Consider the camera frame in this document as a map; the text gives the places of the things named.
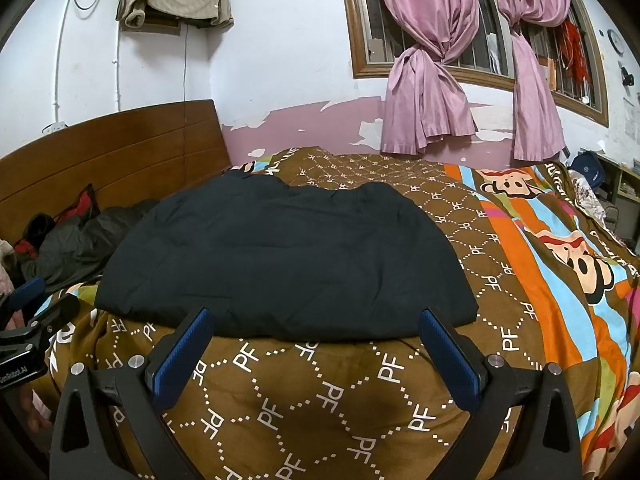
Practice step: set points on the wooden shelf unit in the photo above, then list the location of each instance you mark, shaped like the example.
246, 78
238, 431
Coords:
627, 180

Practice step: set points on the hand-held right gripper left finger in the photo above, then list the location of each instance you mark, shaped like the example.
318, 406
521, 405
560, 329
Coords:
182, 360

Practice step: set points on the wooden headboard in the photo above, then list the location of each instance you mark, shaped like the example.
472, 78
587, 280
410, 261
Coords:
125, 150

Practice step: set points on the white wall socket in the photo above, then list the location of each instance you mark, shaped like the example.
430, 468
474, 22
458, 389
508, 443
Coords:
54, 127

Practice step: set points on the black jacket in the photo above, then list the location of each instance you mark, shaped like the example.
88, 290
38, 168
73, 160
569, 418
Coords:
280, 260

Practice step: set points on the pink knotted curtain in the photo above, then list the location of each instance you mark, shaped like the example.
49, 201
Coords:
532, 110
425, 100

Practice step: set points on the round wall clock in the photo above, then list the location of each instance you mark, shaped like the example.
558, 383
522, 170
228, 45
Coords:
616, 41

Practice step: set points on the wooden wall box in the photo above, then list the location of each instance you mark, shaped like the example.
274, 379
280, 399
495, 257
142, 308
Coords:
160, 24

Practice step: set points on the red and black cloth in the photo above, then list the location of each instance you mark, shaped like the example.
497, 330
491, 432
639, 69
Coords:
80, 205

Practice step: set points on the red hanging clothes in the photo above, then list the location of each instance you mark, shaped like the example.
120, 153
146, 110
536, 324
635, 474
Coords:
575, 50

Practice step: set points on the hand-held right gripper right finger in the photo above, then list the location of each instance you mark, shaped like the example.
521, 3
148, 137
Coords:
450, 360

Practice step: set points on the brown cartoon printed blanket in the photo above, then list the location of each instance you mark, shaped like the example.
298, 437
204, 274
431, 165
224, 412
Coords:
310, 400

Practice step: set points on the pink quilted cloth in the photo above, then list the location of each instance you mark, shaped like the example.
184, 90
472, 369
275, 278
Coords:
5, 260

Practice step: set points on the dark grey jacket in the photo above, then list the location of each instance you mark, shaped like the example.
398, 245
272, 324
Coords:
85, 247

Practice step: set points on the black wall fixture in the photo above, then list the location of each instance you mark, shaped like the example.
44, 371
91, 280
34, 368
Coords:
626, 75

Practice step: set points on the navy cap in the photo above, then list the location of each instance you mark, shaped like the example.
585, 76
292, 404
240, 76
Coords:
587, 167

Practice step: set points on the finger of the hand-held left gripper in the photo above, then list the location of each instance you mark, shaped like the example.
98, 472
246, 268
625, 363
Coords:
30, 291
57, 310

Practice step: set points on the floral cloth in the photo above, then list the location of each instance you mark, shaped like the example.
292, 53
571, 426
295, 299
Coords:
592, 195

